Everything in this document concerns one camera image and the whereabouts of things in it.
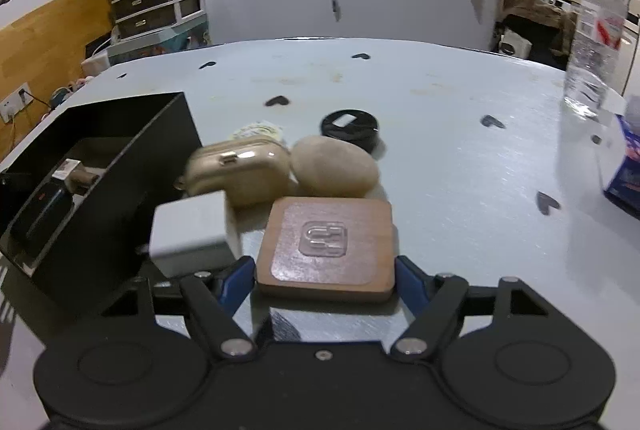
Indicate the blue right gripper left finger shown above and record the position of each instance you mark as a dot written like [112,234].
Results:
[235,284]

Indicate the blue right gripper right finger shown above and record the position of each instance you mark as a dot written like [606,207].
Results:
[412,285]

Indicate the white charger cube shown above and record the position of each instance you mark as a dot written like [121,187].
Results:
[194,234]

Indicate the square wooden coaster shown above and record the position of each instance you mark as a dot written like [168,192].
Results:
[328,249]

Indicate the beige earbuds case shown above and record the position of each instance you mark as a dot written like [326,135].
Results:
[249,170]

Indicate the beige oval stone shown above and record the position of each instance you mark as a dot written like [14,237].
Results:
[333,168]

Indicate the black round jar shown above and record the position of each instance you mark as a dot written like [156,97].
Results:
[352,126]

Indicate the black box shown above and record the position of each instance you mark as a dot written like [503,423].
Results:
[77,203]

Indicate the black device in box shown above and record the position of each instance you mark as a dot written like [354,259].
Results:
[41,216]

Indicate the blue white tissue box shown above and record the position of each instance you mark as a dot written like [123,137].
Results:
[618,158]

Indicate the clear plastic water bottle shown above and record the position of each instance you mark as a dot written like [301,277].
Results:
[593,55]

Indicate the white wall socket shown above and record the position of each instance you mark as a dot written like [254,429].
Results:
[15,102]

